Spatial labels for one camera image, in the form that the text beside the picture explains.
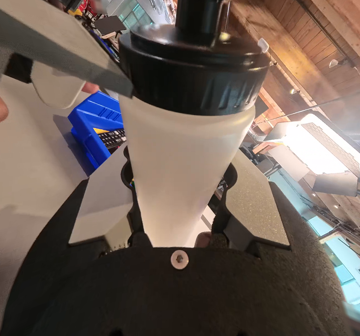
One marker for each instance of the blue plastic bin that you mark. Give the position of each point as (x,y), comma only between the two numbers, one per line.
(93,128)

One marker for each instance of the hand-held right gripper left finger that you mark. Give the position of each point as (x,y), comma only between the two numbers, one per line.
(101,206)

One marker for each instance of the studio light panel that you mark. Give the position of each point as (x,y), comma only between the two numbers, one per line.
(315,142)

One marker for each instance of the white squeeze bottle black cap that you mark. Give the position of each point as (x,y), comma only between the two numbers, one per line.
(180,162)

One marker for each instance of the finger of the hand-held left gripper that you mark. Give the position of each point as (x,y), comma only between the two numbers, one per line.
(56,32)
(59,88)

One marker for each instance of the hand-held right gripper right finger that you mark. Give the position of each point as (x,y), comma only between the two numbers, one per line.
(256,206)

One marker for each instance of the person's left hand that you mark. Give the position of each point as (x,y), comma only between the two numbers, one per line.
(91,88)

